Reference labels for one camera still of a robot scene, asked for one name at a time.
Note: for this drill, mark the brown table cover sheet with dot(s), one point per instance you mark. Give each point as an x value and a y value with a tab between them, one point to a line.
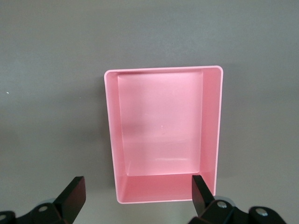
46	93

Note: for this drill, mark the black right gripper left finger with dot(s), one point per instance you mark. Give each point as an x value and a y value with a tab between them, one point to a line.
72	198

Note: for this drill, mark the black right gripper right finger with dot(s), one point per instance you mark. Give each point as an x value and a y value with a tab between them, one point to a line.
201	193

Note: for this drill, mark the pink plastic box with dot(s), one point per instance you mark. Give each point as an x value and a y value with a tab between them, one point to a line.
158	121

